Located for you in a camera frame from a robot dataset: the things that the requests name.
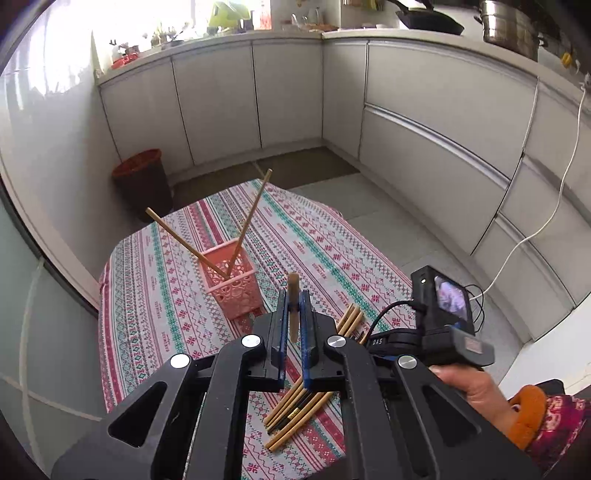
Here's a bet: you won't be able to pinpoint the white kitchen cabinets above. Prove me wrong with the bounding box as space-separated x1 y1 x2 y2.
95 28 591 342

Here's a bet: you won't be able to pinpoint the patterned tablecloth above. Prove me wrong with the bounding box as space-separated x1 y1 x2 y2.
98 179 419 480

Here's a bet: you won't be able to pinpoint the wooden chopstick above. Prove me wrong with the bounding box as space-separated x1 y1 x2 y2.
146 208 230 280
287 273 300 342
228 169 273 278

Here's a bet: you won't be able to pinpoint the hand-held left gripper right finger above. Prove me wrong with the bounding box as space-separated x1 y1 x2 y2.
300 290 542 480

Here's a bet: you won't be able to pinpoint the frosted glass door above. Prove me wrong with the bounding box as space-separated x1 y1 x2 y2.
0 180 109 476

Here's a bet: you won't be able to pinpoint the pink plastic basket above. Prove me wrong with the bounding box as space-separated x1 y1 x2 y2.
198 246 264 320

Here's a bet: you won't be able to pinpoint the black chopstick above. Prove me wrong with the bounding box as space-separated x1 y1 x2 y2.
272 394 315 428

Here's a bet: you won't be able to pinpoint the person's right hand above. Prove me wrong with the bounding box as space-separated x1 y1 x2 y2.
429 364 518 435

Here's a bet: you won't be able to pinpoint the brown trash bin red liner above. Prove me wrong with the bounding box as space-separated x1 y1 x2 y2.
112 148 174 222

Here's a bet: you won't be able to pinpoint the brown floor mat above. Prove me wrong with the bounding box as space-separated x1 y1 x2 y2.
173 174 259 208
253 147 361 191

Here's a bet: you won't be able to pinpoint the long white cable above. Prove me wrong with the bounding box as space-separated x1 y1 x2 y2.
480 74 591 296

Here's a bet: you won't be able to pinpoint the steel pot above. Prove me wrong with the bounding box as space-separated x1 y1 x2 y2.
478 0 548 61

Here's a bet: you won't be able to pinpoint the small potted plants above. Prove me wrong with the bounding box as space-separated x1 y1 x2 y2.
148 23 185 48

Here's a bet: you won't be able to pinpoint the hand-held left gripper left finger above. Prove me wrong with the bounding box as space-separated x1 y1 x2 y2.
51 291 291 480

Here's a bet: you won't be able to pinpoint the black frying pan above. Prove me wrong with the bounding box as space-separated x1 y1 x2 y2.
394 0 465 35

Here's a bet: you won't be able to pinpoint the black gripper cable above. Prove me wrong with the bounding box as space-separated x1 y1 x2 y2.
367 284 485 347

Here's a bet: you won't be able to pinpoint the pile of wooden chopsticks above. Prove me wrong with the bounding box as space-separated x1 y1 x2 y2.
264 304 365 450

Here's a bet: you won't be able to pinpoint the thin white cable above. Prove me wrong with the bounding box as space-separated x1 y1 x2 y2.
519 76 541 155

